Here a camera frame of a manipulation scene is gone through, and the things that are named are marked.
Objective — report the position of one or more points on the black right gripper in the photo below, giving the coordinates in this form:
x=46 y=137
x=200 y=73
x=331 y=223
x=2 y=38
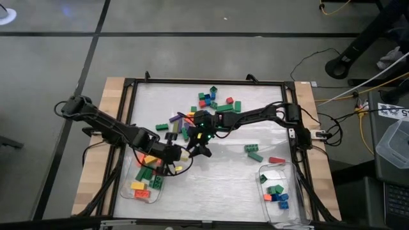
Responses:
x=201 y=134

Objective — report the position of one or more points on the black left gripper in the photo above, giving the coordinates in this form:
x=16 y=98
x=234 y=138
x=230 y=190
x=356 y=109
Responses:
x=166 y=153

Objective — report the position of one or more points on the yellow brick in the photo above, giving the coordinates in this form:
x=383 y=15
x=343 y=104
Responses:
x=138 y=185
x=150 y=159

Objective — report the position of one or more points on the green studded brick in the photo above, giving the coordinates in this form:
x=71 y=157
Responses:
x=251 y=147
x=148 y=173

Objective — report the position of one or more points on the orange studded brick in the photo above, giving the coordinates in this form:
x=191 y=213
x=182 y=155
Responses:
x=140 y=158
x=188 y=120

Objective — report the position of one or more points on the green long block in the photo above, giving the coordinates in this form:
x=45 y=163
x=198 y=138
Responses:
x=255 y=156
x=140 y=174
x=224 y=107

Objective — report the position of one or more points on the red studded brick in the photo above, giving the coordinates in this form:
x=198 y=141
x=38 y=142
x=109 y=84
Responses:
x=142 y=193

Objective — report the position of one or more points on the clear plastic bin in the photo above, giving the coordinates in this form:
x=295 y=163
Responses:
x=287 y=217
x=128 y=191

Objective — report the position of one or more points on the green small studded block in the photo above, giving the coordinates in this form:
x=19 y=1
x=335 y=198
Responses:
x=263 y=179

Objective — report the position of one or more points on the orange small block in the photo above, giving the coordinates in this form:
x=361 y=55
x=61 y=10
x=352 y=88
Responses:
x=267 y=197

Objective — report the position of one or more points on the blue small block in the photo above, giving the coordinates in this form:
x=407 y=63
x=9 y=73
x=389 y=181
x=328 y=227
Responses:
x=207 y=96
x=283 y=204
x=284 y=196
x=213 y=96
x=274 y=197
x=208 y=102

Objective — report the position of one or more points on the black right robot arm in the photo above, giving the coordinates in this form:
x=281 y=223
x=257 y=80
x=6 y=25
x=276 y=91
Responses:
x=255 y=114

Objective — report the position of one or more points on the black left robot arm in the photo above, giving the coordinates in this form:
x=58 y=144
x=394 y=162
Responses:
x=108 y=123

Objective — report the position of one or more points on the purple long block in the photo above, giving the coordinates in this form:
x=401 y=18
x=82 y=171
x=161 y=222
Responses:
x=187 y=126
x=175 y=118
x=180 y=125

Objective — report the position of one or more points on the olive long block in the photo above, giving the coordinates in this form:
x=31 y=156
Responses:
x=175 y=126

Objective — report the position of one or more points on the yellow thin long block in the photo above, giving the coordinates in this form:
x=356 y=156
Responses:
x=191 y=114

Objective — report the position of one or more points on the red small block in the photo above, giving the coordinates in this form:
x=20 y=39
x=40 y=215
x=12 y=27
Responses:
x=229 y=100
x=202 y=104

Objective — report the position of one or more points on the green hollow small block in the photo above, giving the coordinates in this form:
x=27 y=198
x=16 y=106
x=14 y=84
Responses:
x=213 y=89

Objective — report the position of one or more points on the red long block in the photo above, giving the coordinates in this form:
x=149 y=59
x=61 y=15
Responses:
x=276 y=160

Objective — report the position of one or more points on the small white box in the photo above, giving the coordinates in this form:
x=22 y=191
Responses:
x=314 y=84

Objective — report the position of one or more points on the dark grey stand foot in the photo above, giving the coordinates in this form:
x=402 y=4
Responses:
x=9 y=142

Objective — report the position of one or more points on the black stand base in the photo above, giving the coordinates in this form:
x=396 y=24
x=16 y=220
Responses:
x=338 y=67

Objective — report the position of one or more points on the dark side cabinet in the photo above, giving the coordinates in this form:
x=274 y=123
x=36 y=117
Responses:
x=380 y=172

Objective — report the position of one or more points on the white printed label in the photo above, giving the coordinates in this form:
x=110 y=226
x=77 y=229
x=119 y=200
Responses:
x=391 y=111

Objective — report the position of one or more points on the clear plastic tub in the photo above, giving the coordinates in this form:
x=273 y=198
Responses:
x=396 y=147

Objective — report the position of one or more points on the black keyboard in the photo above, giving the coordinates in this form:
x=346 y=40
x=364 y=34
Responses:
x=397 y=201

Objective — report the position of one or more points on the white round floor disc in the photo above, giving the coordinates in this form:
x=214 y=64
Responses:
x=9 y=19

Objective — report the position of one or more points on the person's shoe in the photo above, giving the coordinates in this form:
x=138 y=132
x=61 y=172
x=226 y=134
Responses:
x=388 y=57

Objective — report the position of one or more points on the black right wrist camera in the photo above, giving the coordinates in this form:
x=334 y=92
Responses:
x=203 y=117

